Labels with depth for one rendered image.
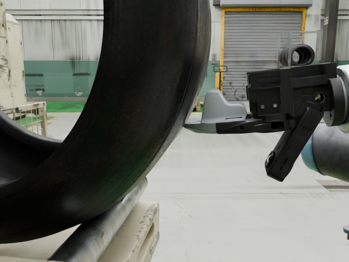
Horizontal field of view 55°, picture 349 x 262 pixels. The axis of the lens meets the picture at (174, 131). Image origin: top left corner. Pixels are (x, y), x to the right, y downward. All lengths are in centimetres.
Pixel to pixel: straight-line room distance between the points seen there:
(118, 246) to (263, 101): 28
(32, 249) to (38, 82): 1197
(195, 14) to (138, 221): 35
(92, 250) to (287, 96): 30
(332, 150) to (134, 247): 35
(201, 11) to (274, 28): 1187
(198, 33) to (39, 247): 47
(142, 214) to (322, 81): 36
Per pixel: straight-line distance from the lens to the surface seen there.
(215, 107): 47
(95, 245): 42
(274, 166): 49
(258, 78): 45
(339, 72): 50
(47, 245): 67
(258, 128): 45
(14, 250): 67
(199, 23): 36
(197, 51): 36
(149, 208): 62
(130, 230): 55
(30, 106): 118
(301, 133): 48
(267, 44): 1213
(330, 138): 61
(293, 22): 1244
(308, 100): 48
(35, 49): 1266
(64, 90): 1227
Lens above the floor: 111
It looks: 11 degrees down
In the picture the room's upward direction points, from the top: straight up
